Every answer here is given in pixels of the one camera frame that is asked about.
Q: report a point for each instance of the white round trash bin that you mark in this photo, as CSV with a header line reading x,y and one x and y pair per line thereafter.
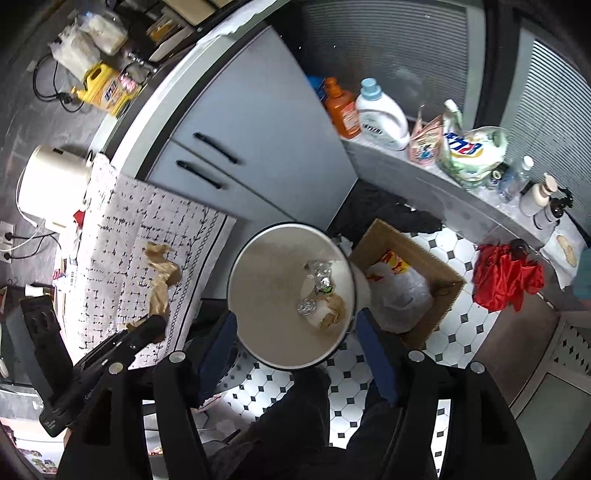
x,y
272,295

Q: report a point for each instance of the cardboard box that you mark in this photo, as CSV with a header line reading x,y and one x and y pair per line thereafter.
x,y
438,267

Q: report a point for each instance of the green white refill bag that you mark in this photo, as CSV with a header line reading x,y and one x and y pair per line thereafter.
x,y
468,154

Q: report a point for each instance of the small crumpled brown paper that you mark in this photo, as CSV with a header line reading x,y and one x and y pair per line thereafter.
x,y
333,311

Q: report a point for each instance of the clear bag of white powder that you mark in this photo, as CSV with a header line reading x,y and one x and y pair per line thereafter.
x,y
76,50
106,32

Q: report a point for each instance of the foil ball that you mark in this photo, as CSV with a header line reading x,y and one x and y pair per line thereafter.
x,y
306,306

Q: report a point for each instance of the person's dark trousers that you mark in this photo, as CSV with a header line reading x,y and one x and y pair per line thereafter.
x,y
295,424

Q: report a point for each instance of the pink printed packet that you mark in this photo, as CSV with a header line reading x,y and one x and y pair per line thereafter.
x,y
425,145

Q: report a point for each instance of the grey sink cabinet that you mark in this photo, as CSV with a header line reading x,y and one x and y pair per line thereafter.
x,y
258,115

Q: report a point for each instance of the crumpled foil piece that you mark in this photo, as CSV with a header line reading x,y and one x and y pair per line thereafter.
x,y
318,267

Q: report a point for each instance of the white mat with brown print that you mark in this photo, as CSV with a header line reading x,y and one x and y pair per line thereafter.
x,y
565,249

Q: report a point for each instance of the white laundry detergent bottle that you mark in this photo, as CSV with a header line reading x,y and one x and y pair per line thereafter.
x,y
383,122

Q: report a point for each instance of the white plastic bag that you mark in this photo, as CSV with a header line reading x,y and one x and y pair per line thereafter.
x,y
401,295

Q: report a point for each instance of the white wall socket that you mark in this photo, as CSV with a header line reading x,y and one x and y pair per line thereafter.
x,y
5,240

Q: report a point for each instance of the clear water bottle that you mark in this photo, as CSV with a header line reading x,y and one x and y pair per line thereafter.
x,y
513,180

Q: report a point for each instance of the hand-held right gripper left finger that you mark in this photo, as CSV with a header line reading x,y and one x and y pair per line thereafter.
x,y
216,350

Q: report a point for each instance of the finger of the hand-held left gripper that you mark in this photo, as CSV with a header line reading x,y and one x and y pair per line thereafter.
x,y
143,330

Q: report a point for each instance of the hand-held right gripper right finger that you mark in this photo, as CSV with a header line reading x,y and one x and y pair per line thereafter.
x,y
375,355

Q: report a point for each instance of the grey stone ledge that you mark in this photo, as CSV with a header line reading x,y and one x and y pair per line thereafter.
x,y
415,182

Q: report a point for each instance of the white rice cooker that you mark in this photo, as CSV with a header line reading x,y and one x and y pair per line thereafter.
x,y
53,180

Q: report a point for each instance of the white patterned tablecloth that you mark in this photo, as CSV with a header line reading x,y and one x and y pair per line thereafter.
x,y
134,221

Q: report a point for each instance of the dark glass bottle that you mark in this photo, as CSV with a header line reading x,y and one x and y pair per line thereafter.
x,y
554,210

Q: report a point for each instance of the red cloth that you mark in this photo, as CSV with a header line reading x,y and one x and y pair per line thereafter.
x,y
505,277

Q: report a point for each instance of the yellow detergent jug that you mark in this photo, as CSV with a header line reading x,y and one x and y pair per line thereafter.
x,y
106,90

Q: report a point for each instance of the black cloth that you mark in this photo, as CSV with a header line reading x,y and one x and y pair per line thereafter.
x,y
383,207

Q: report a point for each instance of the orange pump bottle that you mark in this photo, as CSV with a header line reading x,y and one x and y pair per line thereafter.
x,y
342,113

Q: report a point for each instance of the white pump bottle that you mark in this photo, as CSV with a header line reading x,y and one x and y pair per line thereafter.
x,y
535,196

